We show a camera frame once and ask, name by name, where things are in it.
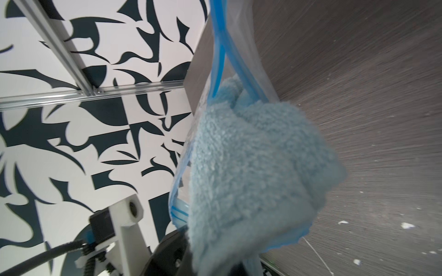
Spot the clear vacuum bag blue zip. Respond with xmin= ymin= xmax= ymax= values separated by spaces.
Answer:
xmin=169 ymin=1 xmax=308 ymax=276

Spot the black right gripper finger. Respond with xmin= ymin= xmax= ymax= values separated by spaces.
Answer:
xmin=141 ymin=228 xmax=193 ymax=276

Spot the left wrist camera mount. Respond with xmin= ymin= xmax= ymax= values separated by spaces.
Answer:
xmin=75 ymin=194 xmax=151 ymax=276

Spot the light teal towel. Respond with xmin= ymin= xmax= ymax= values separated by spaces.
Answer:
xmin=188 ymin=76 xmax=346 ymax=276

